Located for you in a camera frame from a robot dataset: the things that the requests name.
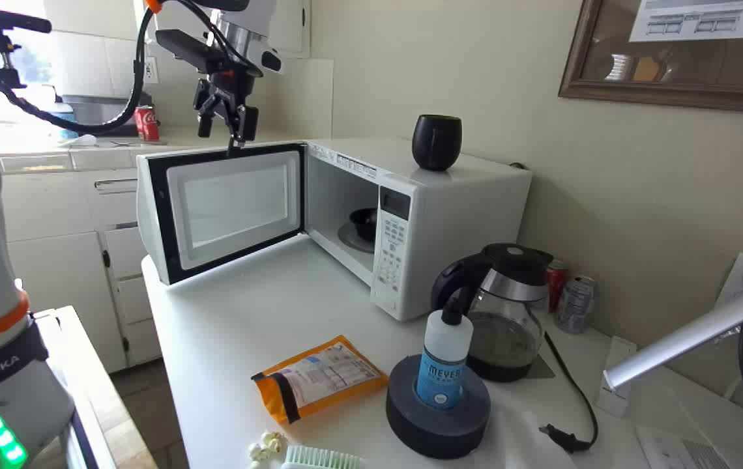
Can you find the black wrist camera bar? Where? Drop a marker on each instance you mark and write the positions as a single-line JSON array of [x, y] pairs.
[[208, 51]]

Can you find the dark bowl inside microwave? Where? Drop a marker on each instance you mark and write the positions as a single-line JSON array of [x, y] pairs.
[[363, 226]]

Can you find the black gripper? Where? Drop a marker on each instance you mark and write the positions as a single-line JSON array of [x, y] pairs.
[[224, 90]]

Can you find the small white pieces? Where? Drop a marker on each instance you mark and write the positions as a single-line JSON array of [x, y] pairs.
[[267, 448]]

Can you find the red soda can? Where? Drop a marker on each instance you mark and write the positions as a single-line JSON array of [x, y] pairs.
[[556, 287]]

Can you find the white microwave door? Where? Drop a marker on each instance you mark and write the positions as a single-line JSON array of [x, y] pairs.
[[230, 210]]

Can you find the white bottle blue label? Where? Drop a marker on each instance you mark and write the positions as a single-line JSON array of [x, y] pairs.
[[440, 365]]

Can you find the white drawer cabinet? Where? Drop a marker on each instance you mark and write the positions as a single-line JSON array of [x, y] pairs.
[[65, 235]]

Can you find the red can with label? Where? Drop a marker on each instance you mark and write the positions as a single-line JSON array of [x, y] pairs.
[[146, 124]]

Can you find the white green brush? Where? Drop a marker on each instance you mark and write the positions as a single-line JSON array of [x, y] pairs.
[[319, 456]]

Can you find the framed wall picture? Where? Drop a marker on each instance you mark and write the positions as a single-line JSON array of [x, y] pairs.
[[692, 82]]

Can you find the orange snack pouch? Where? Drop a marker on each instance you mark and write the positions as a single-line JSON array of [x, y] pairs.
[[320, 378]]

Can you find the glass kettle black lid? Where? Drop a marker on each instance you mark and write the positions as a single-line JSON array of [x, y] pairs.
[[500, 322]]

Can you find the silver metal bar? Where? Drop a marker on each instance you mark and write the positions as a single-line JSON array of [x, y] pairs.
[[692, 334]]

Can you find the white microwave body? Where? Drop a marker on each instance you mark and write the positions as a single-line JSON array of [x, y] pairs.
[[438, 217]]

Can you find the black ceramic mug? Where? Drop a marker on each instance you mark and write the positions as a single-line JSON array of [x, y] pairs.
[[436, 142]]

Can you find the white calendar paper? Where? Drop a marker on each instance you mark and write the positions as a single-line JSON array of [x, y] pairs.
[[710, 20]]

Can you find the wooden edged robot table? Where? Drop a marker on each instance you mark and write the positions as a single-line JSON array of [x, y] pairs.
[[92, 392]]

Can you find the silver soda can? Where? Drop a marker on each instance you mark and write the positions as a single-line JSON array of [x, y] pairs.
[[577, 304]]

